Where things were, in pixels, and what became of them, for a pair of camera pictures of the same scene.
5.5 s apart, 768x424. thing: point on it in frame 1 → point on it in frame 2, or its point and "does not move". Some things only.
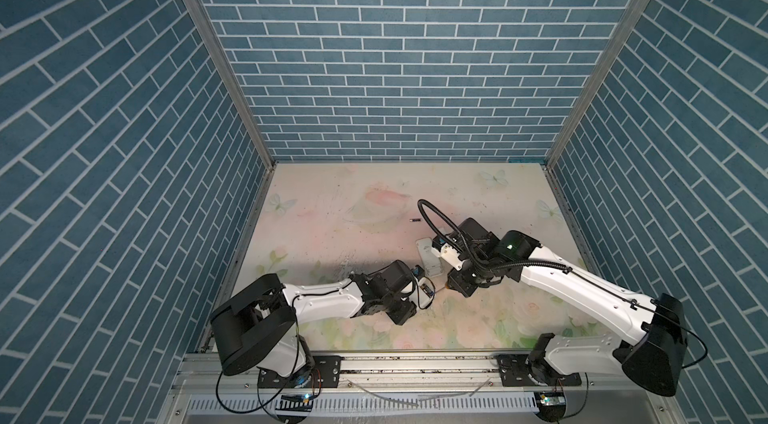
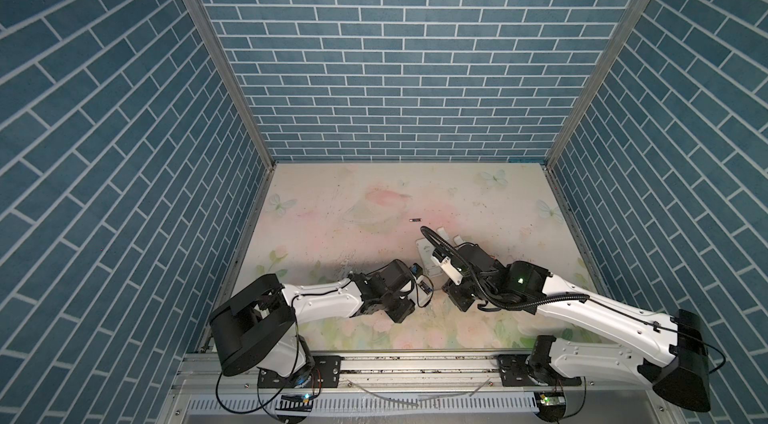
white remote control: (431, 262) does not move
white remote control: (425, 292) does not move
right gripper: (457, 284) → (451, 292)
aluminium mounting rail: (247, 373) does not move
